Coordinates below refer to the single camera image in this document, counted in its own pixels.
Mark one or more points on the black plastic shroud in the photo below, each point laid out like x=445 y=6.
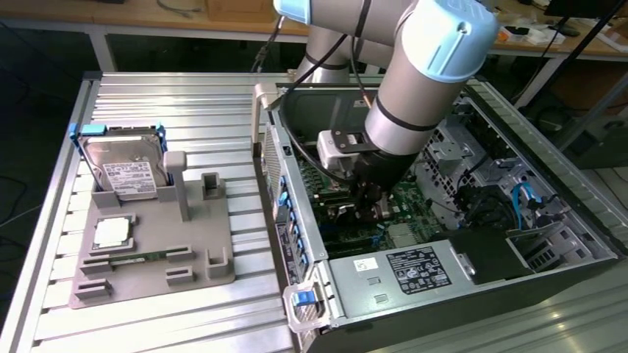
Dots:
x=486 y=253

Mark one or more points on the long wooden desk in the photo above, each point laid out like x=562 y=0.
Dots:
x=123 y=14

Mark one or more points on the grey metal frame strut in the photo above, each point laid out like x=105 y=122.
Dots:
x=599 y=110

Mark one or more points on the silver chipset heatsink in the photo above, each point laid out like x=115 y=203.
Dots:
x=407 y=235

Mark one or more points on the green RAM stick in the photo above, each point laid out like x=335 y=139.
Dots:
x=138 y=256

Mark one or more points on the wooden desk with monitor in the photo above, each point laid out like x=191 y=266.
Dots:
x=589 y=48

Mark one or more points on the Nvidia Quadro graphics card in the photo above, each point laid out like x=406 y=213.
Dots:
x=334 y=209

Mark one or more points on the silver hard disk drive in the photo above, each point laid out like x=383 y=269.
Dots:
x=125 y=169

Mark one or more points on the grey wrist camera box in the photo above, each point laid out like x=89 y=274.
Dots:
x=334 y=154

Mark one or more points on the black expansion slot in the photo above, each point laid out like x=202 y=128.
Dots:
x=349 y=247

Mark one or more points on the open PC tower case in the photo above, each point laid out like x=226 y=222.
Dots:
x=393 y=334

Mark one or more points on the green motherboard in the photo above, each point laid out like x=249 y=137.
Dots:
x=422 y=220

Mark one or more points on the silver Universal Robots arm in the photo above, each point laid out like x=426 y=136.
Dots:
x=417 y=92

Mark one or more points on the grey printed parts rack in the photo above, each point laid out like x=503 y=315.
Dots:
x=197 y=235

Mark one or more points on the silver CPU chip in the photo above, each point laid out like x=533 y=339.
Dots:
x=113 y=233

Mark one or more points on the grey power supply unit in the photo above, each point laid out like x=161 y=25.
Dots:
x=354 y=287

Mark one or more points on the metal disk bay cage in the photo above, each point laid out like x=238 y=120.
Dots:
x=449 y=150

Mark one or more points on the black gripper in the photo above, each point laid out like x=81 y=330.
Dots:
x=383 y=173

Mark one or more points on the black stand pole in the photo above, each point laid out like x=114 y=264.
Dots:
x=578 y=40

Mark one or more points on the black computer monitor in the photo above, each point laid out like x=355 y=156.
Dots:
x=589 y=7

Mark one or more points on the white black desk gadget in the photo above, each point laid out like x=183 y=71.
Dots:
x=533 y=35

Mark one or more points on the brown cardboard box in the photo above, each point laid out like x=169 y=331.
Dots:
x=241 y=9

